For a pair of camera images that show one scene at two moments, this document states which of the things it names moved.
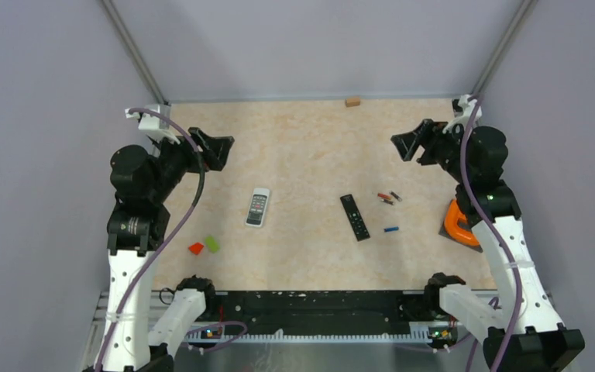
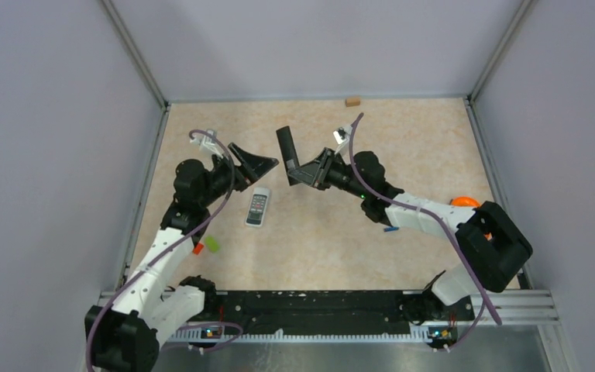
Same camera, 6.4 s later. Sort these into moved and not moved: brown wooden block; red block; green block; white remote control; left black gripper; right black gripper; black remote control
Moved: right black gripper; left black gripper; black remote control
Not moved: red block; brown wooden block; green block; white remote control
